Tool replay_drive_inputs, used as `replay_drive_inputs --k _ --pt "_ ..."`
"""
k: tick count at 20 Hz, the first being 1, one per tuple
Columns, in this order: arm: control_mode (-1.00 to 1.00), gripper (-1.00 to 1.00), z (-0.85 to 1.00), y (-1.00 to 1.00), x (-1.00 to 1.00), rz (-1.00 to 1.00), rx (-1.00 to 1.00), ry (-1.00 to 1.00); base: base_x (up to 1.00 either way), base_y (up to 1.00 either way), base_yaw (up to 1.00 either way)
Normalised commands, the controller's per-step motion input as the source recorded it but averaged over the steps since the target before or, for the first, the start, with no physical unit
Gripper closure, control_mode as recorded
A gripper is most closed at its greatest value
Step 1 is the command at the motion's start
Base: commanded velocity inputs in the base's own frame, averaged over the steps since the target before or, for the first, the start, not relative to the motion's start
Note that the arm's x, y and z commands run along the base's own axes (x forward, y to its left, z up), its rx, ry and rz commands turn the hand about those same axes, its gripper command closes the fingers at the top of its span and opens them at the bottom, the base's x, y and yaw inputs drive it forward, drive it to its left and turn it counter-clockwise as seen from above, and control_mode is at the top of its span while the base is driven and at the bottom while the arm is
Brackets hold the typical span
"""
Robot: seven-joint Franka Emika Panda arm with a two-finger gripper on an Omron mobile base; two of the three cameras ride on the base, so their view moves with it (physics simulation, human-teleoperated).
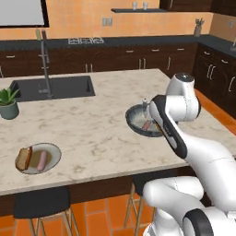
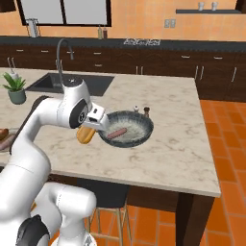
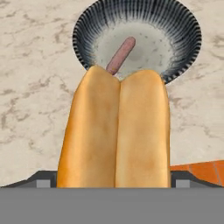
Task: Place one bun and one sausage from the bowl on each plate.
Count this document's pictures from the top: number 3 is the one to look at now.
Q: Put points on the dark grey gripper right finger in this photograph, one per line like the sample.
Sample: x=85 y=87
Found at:
x=186 y=179

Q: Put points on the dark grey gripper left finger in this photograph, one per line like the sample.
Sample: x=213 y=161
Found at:
x=43 y=178

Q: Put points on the golden hot dog bun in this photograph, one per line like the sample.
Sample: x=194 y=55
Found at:
x=116 y=131

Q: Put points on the pink sausage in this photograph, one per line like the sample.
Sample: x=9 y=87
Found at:
x=121 y=55

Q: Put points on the black and white striped bowl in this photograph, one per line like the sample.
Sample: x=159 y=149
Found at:
x=163 y=35

